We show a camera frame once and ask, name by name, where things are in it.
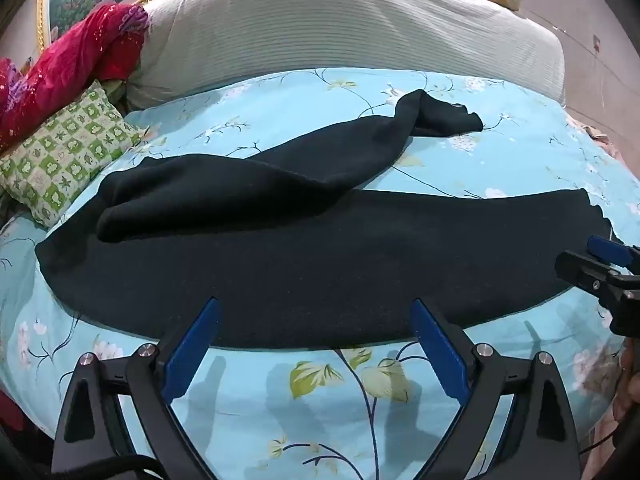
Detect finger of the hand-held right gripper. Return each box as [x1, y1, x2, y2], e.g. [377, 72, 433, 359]
[586, 234, 640, 269]
[554, 251, 632, 302]

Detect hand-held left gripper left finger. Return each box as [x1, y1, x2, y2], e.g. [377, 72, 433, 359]
[51, 297, 222, 480]

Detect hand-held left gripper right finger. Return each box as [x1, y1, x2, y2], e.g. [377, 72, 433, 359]
[410, 298, 582, 480]

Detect black pants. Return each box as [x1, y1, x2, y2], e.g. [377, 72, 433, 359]
[36, 88, 614, 352]

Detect person's right hand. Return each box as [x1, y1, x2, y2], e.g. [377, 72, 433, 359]
[614, 340, 640, 426]

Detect blue floral bed sheet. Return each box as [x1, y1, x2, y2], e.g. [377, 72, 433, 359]
[0, 67, 640, 480]

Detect green frog-print pillow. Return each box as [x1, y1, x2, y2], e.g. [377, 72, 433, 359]
[0, 79, 147, 231]

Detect red floral quilt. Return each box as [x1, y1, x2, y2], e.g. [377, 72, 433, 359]
[0, 2, 151, 153]

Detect white ribbed quilt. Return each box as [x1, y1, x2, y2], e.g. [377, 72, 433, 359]
[125, 0, 567, 111]

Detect black cable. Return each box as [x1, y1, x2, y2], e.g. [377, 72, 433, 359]
[49, 452, 168, 480]

